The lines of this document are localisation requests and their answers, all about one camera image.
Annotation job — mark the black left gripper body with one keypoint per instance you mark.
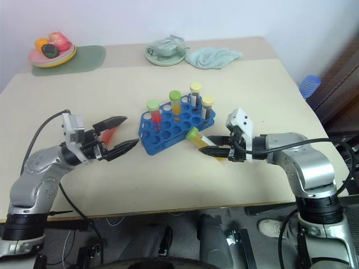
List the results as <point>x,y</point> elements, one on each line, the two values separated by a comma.
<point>91,143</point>

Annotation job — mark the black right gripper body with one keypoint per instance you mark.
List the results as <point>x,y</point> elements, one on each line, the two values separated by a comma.
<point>234,135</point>

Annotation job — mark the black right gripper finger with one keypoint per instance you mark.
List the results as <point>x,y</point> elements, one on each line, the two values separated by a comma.
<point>217,152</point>
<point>221,140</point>

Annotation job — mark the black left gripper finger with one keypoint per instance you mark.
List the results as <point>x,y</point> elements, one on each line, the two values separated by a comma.
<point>112,122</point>
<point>123,148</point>

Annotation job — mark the red liquid test tube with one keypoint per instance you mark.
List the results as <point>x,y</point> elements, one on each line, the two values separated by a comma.
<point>108,136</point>

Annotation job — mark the yellow liquid tube green cap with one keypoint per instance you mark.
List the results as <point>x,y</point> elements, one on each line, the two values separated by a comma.
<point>197,139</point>

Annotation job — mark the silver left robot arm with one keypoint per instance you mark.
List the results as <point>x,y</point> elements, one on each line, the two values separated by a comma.
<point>36,173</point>

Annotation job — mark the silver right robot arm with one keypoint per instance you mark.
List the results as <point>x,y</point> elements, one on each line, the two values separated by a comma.
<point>308,168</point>

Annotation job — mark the blue test tube rack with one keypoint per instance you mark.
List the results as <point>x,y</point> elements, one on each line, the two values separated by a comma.
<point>171,131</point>

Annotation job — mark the dark liquid tube yellow cap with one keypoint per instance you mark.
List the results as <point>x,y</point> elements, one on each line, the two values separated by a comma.
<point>208,109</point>
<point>195,93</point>

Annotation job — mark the red liquid tube green cap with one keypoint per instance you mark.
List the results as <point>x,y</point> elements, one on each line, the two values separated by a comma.
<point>155,113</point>

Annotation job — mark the orange liquid tube green cap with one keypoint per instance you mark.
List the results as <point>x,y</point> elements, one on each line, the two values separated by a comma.
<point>176,105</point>

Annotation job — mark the green placemat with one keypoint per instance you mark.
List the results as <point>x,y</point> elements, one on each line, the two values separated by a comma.
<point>89,57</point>

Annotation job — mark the yellow plate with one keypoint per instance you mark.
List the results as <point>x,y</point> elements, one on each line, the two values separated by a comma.
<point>70,57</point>

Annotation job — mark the teal cloth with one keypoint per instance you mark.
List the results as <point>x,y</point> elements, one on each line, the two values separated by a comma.
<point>213,57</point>

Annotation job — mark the light green plate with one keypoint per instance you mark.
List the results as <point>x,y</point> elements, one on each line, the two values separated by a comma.
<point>165,61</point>

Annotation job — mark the grey robot leg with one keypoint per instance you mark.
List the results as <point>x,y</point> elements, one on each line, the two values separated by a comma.
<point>214,238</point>

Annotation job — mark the white shoe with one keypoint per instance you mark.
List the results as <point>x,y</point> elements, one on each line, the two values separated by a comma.
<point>273,227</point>

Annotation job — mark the dark toy avocado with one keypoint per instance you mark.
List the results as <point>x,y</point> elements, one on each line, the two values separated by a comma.
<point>50,50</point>

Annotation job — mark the red toy apple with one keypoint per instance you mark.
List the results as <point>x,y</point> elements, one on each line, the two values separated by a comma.
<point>59,40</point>

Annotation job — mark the pink plate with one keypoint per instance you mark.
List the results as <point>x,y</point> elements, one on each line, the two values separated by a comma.
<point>36,57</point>

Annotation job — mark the orange toy fruit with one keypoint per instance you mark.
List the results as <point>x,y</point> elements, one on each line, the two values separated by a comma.
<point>41,43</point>

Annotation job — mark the brown wooden furniture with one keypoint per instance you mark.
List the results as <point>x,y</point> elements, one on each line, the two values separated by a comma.
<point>342,89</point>

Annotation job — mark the dark rounded robot body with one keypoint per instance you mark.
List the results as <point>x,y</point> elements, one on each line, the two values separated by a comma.
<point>168,264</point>

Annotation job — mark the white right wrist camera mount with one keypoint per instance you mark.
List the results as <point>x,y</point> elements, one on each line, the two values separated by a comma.
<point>241,119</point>

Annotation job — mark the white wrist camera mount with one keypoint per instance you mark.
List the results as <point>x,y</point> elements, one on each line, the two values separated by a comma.
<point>73,124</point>
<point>241,119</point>

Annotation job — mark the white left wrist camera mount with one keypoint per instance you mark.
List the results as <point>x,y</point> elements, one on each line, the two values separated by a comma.
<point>73,124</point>

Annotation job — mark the black table frame bar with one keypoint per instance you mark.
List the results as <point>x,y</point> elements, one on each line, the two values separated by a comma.
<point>67,225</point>

